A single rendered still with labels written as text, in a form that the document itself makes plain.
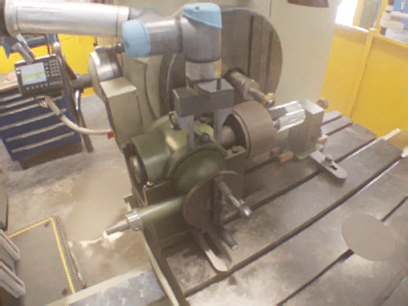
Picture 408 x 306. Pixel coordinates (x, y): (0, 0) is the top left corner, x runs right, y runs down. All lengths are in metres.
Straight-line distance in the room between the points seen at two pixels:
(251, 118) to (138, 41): 0.46
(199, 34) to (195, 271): 0.61
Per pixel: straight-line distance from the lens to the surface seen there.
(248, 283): 0.78
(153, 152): 0.70
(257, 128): 0.83
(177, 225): 0.85
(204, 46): 0.52
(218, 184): 0.62
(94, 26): 0.63
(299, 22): 1.42
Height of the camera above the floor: 1.71
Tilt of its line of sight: 39 degrees down
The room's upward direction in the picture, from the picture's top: 1 degrees counter-clockwise
